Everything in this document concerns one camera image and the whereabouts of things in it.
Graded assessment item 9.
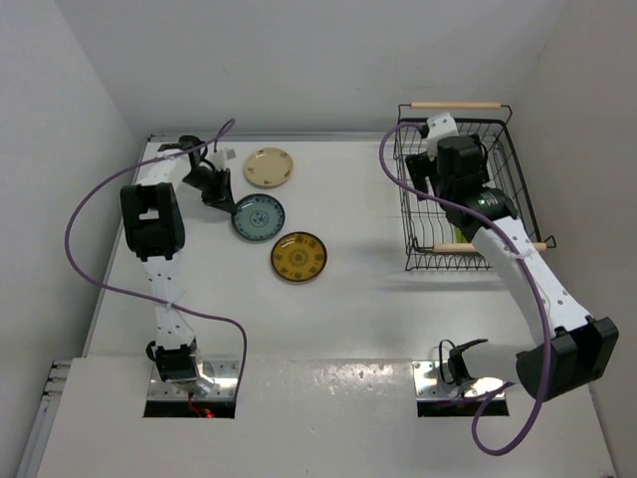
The metal base plate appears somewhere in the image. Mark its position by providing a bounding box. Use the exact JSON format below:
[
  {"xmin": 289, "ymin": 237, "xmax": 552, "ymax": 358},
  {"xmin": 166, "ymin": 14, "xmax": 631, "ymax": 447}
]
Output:
[
  {"xmin": 412, "ymin": 360, "xmax": 504, "ymax": 403},
  {"xmin": 146, "ymin": 359, "xmax": 239, "ymax": 401}
]

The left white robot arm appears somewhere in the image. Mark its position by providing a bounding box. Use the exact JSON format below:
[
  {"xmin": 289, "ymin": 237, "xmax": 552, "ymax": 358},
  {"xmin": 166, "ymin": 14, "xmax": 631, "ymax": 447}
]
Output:
[{"xmin": 119, "ymin": 135, "xmax": 236, "ymax": 397}]

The yellow patterned plate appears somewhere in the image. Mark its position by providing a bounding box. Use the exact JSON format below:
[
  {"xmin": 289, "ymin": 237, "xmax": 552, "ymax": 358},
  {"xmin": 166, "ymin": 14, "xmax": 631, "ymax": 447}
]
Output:
[{"xmin": 270, "ymin": 231, "xmax": 327, "ymax": 284}]

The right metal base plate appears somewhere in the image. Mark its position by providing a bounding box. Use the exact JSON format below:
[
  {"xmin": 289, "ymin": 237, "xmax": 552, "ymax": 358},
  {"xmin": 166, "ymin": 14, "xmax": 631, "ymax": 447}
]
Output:
[{"xmin": 412, "ymin": 360, "xmax": 504, "ymax": 403}]

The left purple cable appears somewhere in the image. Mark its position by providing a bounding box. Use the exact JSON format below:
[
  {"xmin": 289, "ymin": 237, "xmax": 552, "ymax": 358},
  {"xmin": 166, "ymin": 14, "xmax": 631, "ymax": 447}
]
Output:
[{"xmin": 65, "ymin": 118, "xmax": 249, "ymax": 384}]

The blue patterned plate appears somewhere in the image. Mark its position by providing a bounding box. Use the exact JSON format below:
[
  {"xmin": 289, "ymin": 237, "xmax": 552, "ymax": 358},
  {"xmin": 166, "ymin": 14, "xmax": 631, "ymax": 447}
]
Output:
[{"xmin": 231, "ymin": 193, "xmax": 286, "ymax": 242}]

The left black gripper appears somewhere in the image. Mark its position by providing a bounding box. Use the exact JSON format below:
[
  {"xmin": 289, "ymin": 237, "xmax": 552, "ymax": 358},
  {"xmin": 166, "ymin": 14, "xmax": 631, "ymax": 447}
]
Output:
[{"xmin": 182, "ymin": 166, "xmax": 237, "ymax": 214}]

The beige floral plate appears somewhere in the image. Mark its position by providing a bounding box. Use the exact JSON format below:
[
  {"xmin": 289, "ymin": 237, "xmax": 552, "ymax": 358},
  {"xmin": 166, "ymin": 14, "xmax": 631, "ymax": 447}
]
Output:
[{"xmin": 243, "ymin": 147, "xmax": 295, "ymax": 188}]

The black wire dish rack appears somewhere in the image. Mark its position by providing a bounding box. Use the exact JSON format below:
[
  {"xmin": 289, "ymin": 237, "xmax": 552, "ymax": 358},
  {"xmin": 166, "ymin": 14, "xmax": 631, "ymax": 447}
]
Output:
[{"xmin": 388, "ymin": 102, "xmax": 556, "ymax": 272}]

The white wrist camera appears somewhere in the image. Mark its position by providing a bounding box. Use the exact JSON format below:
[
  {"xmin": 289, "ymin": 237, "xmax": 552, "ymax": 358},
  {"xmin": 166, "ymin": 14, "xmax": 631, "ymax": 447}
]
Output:
[
  {"xmin": 426, "ymin": 113, "xmax": 458, "ymax": 153},
  {"xmin": 207, "ymin": 148, "xmax": 236, "ymax": 170}
]

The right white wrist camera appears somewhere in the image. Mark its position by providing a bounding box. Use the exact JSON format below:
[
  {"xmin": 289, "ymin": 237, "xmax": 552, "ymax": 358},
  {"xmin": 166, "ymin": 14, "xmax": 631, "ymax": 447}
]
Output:
[{"xmin": 426, "ymin": 113, "xmax": 458, "ymax": 153}]

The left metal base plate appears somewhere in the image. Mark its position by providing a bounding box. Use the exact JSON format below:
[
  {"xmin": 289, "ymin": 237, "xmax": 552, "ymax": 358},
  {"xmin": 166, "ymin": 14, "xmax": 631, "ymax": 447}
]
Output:
[{"xmin": 146, "ymin": 359, "xmax": 239, "ymax": 401}]

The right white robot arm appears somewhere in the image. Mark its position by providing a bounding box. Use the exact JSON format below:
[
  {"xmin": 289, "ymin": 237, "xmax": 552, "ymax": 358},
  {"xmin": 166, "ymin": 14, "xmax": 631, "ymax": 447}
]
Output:
[{"xmin": 405, "ymin": 134, "xmax": 619, "ymax": 400}]

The lime green plate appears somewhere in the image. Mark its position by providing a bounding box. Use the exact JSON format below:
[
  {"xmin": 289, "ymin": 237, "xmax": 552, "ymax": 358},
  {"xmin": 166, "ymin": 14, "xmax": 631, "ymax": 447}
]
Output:
[{"xmin": 453, "ymin": 228, "xmax": 477, "ymax": 254}]

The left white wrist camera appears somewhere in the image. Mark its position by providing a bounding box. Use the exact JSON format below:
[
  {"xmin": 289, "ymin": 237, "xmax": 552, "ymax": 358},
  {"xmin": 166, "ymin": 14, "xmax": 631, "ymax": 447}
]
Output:
[{"xmin": 207, "ymin": 148, "xmax": 236, "ymax": 170}]

